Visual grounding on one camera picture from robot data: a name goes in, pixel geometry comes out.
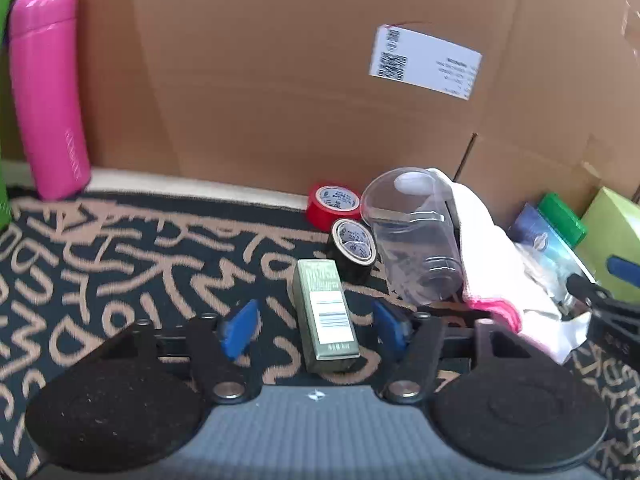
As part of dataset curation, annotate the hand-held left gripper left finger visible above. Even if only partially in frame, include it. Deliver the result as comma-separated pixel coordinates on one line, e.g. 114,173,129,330
107,300,261,405

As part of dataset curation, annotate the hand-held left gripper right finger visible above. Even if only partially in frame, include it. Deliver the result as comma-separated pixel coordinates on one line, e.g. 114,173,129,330
372,301,531,404

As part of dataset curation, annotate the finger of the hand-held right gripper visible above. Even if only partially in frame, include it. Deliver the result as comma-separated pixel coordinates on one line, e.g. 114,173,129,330
606,255,640,285
566,274,640,321

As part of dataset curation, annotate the olive green small box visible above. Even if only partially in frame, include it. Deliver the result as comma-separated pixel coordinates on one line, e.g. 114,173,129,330
292,259,362,374

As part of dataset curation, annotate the green cardboard shoe box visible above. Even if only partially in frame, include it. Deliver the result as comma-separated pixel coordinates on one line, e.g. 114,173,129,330
574,187,640,306

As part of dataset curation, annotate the dark green box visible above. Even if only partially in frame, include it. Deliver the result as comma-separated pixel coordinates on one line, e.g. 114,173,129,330
537,192,589,249

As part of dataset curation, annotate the black tape roll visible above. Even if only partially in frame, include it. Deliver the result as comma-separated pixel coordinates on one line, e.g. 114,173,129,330
327,218,379,284

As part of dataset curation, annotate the clear plastic cup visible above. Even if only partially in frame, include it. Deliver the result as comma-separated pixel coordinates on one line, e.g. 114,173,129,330
360,166,464,307

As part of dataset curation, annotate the white and pink cloth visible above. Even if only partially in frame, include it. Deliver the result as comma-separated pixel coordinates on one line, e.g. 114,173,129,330
434,169,592,365

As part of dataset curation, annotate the black letter-patterned mat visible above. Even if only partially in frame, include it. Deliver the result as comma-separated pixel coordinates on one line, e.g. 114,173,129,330
0,187,640,480

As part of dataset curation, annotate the red tape roll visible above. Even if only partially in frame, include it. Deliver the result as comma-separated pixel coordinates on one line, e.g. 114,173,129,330
306,183,362,234

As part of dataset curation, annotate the large brown cardboard box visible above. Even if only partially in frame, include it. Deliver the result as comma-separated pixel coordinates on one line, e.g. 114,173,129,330
0,0,640,226

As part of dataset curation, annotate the white shipping label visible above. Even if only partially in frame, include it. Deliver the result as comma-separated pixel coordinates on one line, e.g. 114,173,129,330
369,25,484,101

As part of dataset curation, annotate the pink thermos bottle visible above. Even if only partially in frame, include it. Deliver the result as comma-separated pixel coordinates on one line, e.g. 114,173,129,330
10,0,92,202

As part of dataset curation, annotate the green shopping bag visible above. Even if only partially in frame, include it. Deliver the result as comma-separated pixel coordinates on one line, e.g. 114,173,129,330
0,0,24,231

